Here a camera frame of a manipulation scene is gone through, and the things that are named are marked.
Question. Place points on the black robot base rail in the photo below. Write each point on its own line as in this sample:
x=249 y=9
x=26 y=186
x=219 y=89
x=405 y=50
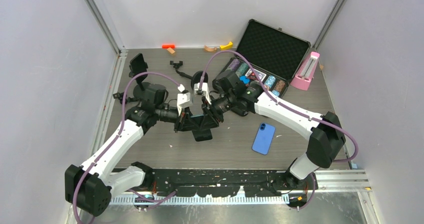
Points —
x=223 y=182

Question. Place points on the dark green-edged smartphone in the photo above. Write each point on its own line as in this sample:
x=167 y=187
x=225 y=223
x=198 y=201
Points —
x=204 y=135

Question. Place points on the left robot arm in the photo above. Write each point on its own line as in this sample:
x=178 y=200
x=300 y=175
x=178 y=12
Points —
x=92 y=185

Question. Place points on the small-clamp black phone stand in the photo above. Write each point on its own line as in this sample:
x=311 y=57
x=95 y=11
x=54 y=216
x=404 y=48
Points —
x=194 y=79

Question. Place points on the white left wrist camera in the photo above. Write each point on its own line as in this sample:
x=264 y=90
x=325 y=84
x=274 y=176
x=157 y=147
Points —
x=184 y=99

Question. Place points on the purple chip stack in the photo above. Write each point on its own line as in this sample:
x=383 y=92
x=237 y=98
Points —
x=234 y=64

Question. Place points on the brown chip stack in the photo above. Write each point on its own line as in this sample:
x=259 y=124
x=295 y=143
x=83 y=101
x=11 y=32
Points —
x=279 y=87

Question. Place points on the black poker chip case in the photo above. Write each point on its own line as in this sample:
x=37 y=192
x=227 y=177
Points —
x=270 y=51

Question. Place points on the blue smartphone face down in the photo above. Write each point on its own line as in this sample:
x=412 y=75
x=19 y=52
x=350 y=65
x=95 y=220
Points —
x=263 y=139

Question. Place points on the blue round chip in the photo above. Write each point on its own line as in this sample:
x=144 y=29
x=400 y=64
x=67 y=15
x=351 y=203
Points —
x=245 y=80

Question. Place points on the brown wooden arch block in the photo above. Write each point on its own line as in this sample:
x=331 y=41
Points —
x=210 y=49

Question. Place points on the black smartphone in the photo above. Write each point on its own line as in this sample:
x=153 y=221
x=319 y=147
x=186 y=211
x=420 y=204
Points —
x=137 y=65

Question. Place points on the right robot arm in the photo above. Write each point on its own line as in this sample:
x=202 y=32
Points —
x=323 y=132

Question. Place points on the pink metronome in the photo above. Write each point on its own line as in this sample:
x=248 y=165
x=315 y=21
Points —
x=305 y=74

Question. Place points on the light blue chip stack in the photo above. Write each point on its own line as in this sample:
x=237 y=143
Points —
x=270 y=81

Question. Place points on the tan wooden block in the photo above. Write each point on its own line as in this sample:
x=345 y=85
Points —
x=171 y=51

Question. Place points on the orange wooden block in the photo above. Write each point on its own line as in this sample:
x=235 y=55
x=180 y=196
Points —
x=167 y=46

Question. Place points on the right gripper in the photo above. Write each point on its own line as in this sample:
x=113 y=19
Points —
x=209 y=110

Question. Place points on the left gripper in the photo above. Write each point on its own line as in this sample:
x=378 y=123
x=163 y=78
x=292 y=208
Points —
x=184 y=120

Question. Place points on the green chip stack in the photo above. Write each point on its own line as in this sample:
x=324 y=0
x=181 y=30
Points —
x=242 y=69

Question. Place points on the yellow wooden block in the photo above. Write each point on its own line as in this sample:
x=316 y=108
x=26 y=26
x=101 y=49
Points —
x=227 y=46

